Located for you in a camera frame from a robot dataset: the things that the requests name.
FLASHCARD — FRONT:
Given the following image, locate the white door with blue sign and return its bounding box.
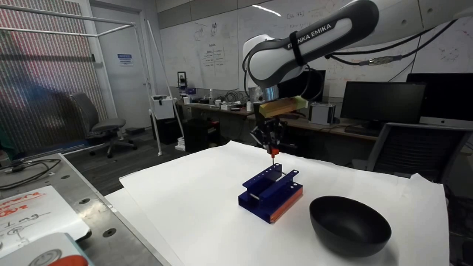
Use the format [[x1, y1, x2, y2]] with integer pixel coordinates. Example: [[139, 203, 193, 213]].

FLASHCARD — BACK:
[[90, 4, 152, 132]]

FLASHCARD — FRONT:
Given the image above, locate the white pipe frame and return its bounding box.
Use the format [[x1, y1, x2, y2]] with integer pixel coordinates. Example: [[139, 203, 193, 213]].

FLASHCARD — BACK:
[[0, 4, 164, 159]]

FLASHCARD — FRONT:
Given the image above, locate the black mesh back chair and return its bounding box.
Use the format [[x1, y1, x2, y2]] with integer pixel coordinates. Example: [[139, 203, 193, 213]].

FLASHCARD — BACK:
[[365, 122, 473, 185]]

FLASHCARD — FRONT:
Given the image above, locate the blue tool holder orange base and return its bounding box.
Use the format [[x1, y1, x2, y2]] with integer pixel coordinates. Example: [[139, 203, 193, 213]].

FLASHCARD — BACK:
[[236, 163, 304, 227]]

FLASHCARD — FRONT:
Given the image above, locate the orange handled tool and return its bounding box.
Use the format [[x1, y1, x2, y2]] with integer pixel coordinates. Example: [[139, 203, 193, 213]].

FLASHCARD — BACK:
[[267, 147, 281, 168]]

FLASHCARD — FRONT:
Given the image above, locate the white paper table cover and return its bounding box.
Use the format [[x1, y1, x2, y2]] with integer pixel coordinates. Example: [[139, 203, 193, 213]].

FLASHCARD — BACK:
[[103, 139, 452, 266]]

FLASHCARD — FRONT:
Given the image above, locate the grey office chair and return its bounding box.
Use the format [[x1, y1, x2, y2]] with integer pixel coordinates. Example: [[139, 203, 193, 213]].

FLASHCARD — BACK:
[[68, 92, 140, 160]]

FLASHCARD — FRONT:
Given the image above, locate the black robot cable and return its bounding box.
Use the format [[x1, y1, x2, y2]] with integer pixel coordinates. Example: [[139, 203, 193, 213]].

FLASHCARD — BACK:
[[323, 18, 461, 69]]

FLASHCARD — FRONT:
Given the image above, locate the wooden desk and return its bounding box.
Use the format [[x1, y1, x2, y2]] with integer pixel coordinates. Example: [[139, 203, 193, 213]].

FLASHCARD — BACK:
[[182, 101, 381, 145]]

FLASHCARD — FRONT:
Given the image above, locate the white cart box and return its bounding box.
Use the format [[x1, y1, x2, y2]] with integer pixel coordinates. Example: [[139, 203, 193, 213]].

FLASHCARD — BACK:
[[149, 94, 179, 123]]

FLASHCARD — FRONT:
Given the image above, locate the large black computer monitor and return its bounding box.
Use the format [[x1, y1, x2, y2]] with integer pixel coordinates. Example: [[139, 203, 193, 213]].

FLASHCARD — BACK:
[[405, 73, 473, 126]]

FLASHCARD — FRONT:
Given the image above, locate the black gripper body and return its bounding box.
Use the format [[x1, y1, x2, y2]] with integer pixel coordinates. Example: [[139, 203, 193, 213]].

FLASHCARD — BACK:
[[250, 117, 289, 147]]

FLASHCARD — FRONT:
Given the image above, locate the black bowl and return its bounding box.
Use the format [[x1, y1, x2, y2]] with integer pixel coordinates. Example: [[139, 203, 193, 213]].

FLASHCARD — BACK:
[[307, 196, 393, 259]]

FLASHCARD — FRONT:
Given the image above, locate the pad with round print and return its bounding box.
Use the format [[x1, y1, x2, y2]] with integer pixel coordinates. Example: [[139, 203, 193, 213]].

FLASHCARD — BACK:
[[0, 233, 96, 266]]

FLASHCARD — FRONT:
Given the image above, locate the white sheet with orange writing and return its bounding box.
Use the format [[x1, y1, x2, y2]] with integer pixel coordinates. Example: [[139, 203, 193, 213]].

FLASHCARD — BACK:
[[0, 185, 91, 259]]

